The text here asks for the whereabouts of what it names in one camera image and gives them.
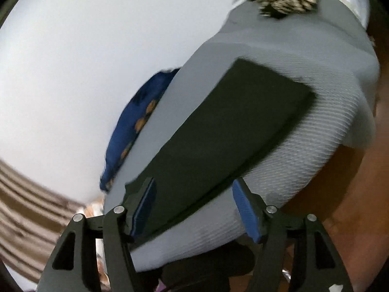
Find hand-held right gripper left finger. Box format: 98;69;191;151
38;176;157;292

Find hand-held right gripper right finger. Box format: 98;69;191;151
231;177;354;292

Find black pants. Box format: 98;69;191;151
124;58;317;250

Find floral pillow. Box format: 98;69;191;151
74;197;110;289

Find dark cloth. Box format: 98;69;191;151
146;243;257;292

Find blue orange printed blanket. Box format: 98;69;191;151
100;68;180;193

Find brown striped cloth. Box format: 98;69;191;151
0;160;88;283

